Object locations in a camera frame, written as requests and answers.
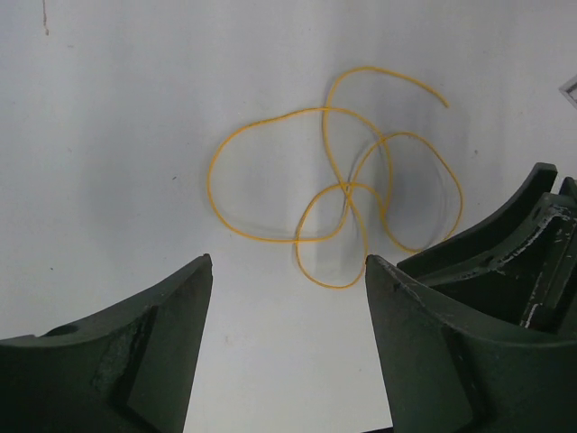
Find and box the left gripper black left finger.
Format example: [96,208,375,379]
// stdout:
[1,255,213,432]

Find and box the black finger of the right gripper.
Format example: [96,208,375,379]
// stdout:
[418,177,576,333]
[397,162,558,273]

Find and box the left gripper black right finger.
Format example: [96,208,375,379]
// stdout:
[365,255,576,432]

